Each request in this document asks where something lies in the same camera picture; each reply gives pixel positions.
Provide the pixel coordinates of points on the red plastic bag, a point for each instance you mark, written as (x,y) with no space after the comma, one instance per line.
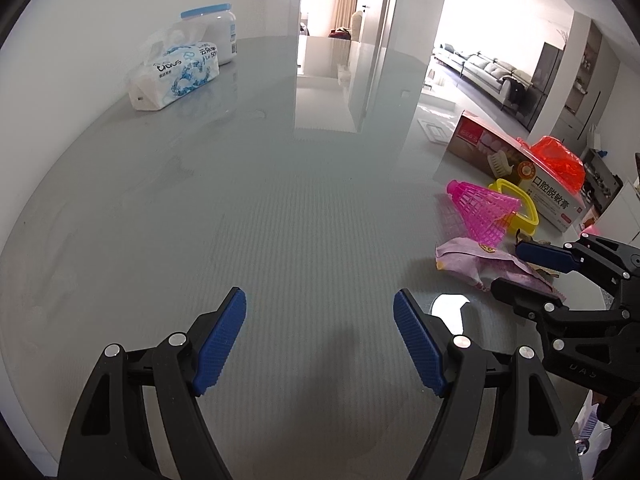
(555,160)

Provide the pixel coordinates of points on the blue white tissue pack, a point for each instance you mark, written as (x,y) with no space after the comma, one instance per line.
(180,75)

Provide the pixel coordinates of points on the pink toothpaste box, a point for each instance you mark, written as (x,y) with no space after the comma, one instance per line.
(480,145)

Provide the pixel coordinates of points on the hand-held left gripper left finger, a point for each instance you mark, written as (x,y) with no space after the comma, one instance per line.
(220,340)

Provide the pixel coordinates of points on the blue brush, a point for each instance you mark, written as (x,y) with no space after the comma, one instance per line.
(595,422)

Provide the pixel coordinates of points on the white lower cabinets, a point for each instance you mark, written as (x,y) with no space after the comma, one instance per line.
(622,210)

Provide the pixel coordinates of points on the white display cabinet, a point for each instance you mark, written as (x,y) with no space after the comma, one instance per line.
(580,90)

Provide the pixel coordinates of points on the dark grey fridge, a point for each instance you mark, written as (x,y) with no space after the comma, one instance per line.
(547,85)

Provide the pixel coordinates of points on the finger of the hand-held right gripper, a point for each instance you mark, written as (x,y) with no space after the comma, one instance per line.
(520,297)
(545,256)

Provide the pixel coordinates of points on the white round lid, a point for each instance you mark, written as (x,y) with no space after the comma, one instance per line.
(447,310)

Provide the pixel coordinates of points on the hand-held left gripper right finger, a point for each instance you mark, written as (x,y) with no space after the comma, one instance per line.
(420,345)

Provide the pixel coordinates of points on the clear jar with blue lid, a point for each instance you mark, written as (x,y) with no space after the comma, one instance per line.
(220,30)

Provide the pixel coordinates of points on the pink plastic shuttlecock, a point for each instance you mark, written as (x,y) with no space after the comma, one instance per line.
(480,210)

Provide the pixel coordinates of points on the pink snack wrapper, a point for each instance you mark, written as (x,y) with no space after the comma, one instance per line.
(470,260)

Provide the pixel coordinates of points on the shoe rack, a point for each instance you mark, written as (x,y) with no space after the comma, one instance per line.
(600,175)

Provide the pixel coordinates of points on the yellow plastic frame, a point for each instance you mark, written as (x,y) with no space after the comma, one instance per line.
(507,186)

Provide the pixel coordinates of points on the grey sofa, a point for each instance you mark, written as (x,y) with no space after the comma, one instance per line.
(485,70)

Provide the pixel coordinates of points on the white paper bag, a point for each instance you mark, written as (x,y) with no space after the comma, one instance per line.
(595,136)

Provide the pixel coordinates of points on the white room door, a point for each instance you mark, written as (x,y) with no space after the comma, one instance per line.
(375,50)

